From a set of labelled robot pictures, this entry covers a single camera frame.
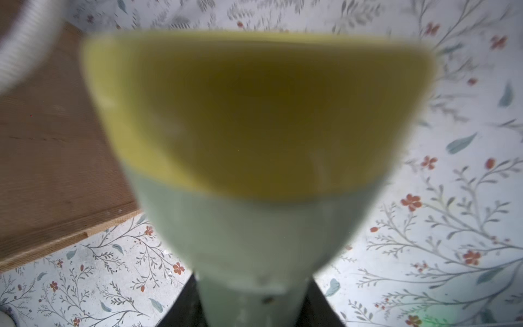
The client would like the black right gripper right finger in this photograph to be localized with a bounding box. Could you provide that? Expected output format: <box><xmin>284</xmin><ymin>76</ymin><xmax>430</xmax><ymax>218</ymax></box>
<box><xmin>296</xmin><ymin>280</ymin><xmax>345</xmax><ymax>327</ymax></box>

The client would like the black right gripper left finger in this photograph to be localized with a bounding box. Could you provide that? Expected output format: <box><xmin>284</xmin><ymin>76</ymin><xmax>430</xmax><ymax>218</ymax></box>
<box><xmin>156</xmin><ymin>274</ymin><xmax>206</xmax><ymax>327</ymax></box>

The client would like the green flashlight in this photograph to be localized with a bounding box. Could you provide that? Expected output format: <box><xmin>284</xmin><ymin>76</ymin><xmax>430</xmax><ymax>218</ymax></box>
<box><xmin>81</xmin><ymin>30</ymin><xmax>437</xmax><ymax>326</ymax></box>

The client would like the brown paper tote bag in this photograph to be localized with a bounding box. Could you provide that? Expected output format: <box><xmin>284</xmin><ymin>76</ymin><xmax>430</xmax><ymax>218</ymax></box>
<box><xmin>1</xmin><ymin>1</ymin><xmax>140</xmax><ymax>271</ymax></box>

